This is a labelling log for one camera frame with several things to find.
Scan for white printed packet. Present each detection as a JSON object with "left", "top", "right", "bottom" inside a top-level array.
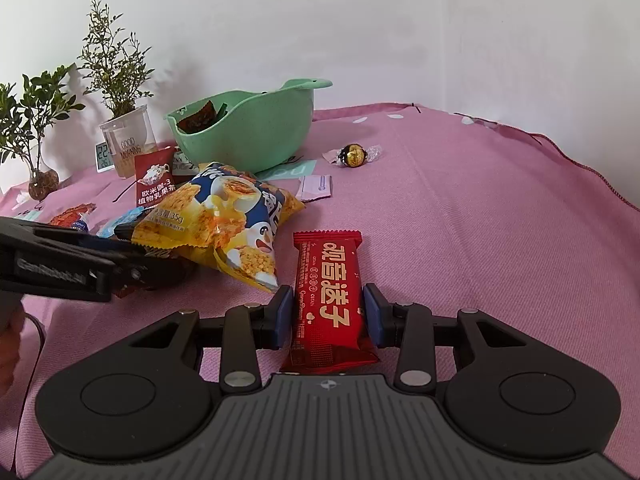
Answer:
[{"left": 170, "top": 146, "right": 198, "bottom": 173}]

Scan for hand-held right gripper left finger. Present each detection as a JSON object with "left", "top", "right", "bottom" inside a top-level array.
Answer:
[{"left": 131, "top": 285, "right": 293, "bottom": 395}]

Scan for small pink sachet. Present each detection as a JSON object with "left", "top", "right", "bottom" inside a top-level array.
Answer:
[{"left": 295, "top": 175, "right": 333, "bottom": 203}]

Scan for white digital clock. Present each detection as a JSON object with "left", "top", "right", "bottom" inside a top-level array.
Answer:
[{"left": 95, "top": 140, "right": 117, "bottom": 173}]

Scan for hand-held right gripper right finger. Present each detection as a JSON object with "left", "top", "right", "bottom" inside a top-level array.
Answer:
[{"left": 362, "top": 282, "right": 501, "bottom": 390}]

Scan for red tea sachet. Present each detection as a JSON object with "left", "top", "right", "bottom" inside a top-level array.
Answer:
[{"left": 134, "top": 147, "right": 177, "bottom": 211}]

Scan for yellow snack bag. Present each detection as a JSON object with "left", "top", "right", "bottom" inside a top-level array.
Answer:
[{"left": 114, "top": 161, "right": 307, "bottom": 293}]

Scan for gold wrapped chocolate ball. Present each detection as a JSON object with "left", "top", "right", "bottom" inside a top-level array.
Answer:
[{"left": 322, "top": 143, "right": 383, "bottom": 168}]

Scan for leafy plant in glass vase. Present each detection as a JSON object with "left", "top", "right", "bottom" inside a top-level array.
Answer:
[{"left": 0, "top": 63, "right": 86, "bottom": 202}]

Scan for red snack bar packet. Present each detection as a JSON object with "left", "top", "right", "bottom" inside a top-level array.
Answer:
[{"left": 279, "top": 229, "right": 380, "bottom": 375}]

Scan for orange red snack packet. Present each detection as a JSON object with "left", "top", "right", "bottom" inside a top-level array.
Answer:
[{"left": 47, "top": 202, "right": 97, "bottom": 233}]

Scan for black cable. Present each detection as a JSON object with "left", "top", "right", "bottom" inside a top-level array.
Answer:
[{"left": 12, "top": 312, "right": 48, "bottom": 466}]

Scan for person's left hand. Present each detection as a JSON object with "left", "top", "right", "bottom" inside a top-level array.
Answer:
[{"left": 0, "top": 296, "right": 26, "bottom": 396}]

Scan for plant in clear printed cup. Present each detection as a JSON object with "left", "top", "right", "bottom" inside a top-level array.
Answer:
[{"left": 77, "top": 0, "right": 157, "bottom": 179}]

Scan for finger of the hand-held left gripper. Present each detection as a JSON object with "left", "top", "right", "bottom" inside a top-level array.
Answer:
[
  {"left": 110, "top": 237, "right": 173, "bottom": 297},
  {"left": 112, "top": 224, "right": 151, "bottom": 243}
]

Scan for light blue jelly cup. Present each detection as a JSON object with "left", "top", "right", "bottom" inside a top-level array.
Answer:
[{"left": 96, "top": 207, "right": 146, "bottom": 238}]

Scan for pink tablecloth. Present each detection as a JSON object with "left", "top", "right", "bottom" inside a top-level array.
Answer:
[{"left": 0, "top": 102, "right": 640, "bottom": 480}]

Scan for brown snack packet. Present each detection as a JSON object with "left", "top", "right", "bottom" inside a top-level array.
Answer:
[{"left": 177, "top": 101, "right": 228, "bottom": 135}]

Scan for green plastic bowl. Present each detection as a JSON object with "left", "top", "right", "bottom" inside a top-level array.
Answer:
[{"left": 164, "top": 78, "right": 333, "bottom": 173}]

